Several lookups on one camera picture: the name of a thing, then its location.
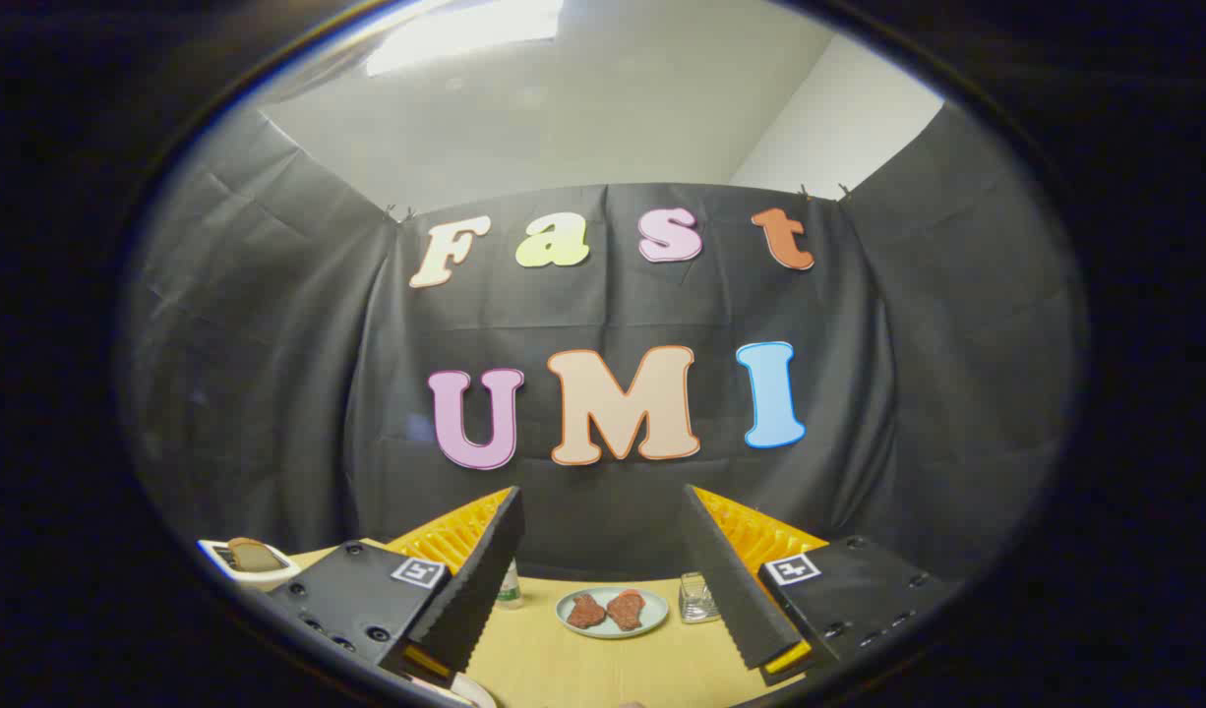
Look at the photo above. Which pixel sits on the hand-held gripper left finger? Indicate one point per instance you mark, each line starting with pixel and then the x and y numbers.
pixel 475 580

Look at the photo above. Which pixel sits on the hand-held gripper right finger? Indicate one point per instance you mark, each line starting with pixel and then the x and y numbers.
pixel 736 580

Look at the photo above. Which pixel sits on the plain bread slice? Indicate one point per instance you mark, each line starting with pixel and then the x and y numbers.
pixel 254 556

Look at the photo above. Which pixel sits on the clear plastic water bottle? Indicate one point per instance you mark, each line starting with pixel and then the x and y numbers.
pixel 510 588

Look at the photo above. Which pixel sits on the pale green oval plate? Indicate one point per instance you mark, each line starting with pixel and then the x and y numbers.
pixel 652 610

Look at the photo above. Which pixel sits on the brown meat piece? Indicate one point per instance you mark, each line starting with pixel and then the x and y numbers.
pixel 627 610
pixel 585 612

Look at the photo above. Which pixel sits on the white toaster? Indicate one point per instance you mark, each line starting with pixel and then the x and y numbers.
pixel 269 573

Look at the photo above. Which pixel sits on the black backdrop cloth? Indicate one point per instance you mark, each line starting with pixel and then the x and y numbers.
pixel 318 344

